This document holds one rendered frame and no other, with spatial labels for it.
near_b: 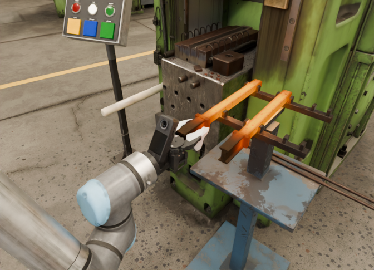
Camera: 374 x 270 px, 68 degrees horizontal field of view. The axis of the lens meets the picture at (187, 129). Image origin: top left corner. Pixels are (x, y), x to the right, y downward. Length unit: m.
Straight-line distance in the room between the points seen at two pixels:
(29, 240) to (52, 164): 1.76
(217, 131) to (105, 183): 0.76
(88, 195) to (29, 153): 1.90
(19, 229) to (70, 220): 1.34
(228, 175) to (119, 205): 0.50
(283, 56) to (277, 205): 0.58
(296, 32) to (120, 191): 0.86
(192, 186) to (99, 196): 1.16
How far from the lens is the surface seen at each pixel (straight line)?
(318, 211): 1.97
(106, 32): 1.51
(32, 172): 2.29
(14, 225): 0.55
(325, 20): 1.11
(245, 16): 1.67
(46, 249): 0.57
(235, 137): 0.72
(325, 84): 1.58
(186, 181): 1.74
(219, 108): 0.85
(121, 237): 0.69
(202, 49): 1.26
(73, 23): 1.63
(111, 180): 0.61
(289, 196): 1.00
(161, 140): 0.67
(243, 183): 0.99
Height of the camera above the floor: 1.42
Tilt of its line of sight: 36 degrees down
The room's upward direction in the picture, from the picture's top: straight up
